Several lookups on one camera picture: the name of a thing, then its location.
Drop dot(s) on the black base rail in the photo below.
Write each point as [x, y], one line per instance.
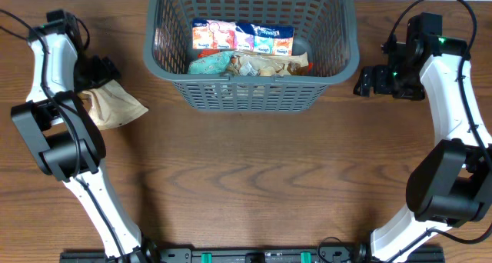
[325, 252]

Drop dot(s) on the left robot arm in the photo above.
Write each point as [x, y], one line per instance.
[63, 139]

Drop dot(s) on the orange gold biscuit packet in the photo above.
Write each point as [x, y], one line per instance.
[211, 52]

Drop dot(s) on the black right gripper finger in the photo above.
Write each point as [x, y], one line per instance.
[382, 81]
[365, 82]

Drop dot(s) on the grey plastic lattice basket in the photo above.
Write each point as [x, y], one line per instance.
[325, 31]

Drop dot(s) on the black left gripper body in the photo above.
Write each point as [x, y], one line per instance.
[101, 72]

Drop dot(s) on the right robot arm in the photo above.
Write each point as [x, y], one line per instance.
[452, 185]

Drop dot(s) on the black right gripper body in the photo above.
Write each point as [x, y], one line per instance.
[369, 81]

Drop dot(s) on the teal flushable wipes packet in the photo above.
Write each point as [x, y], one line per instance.
[212, 64]

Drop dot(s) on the white brown snack bag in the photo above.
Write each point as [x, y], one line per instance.
[251, 64]

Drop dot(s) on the beige paper pouch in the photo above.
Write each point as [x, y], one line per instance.
[111, 106]

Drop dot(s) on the Kleenex tissue multipack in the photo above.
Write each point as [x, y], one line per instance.
[242, 36]

